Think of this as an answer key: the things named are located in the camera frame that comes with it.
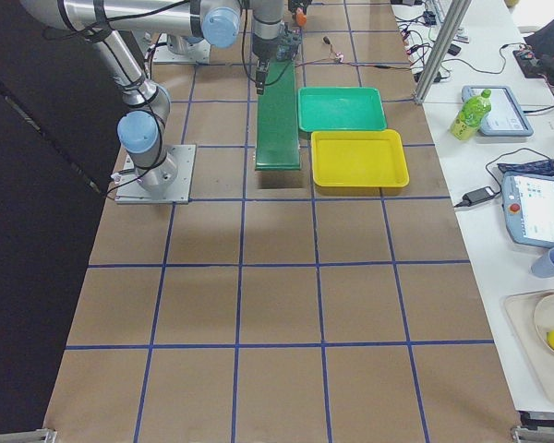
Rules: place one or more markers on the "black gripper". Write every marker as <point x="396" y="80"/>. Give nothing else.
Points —
<point x="262" y="49"/>

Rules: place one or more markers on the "plain orange cylinder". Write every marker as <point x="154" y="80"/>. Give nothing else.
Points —
<point x="300" y="17"/>

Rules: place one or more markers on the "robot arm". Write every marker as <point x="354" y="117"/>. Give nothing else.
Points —
<point x="218" y="23"/>
<point x="140" y="130"/>

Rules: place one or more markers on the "green plastic tray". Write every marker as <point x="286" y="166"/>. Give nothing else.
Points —
<point x="340" y="108"/>

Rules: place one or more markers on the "green conveyor belt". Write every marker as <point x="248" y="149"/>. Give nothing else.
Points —
<point x="277" y="145"/>

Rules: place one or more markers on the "yellow plastic tray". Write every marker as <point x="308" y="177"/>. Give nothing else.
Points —
<point x="358" y="159"/>

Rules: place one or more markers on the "teach pendant far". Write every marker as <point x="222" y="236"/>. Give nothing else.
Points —
<point x="506" y="117"/>

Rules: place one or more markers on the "teach pendant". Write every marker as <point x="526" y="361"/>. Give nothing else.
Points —
<point x="528" y="207"/>
<point x="506" y="117"/>

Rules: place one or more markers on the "green tea bottle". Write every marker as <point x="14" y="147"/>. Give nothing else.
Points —
<point x="469" y="119"/>

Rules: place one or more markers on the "black power adapter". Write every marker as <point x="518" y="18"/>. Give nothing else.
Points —
<point x="477" y="196"/>

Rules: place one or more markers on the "teach pendant near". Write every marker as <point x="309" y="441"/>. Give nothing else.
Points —
<point x="528" y="207"/>

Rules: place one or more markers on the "blue cup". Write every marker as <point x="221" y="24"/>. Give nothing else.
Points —
<point x="543" y="267"/>

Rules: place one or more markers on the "beige tray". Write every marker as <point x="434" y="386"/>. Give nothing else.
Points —
<point x="532" y="318"/>

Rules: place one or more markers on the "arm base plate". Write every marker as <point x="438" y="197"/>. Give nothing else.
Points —
<point x="176" y="50"/>
<point x="167" y="184"/>

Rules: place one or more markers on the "aluminium frame post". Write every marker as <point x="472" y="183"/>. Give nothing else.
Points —
<point x="448" y="30"/>

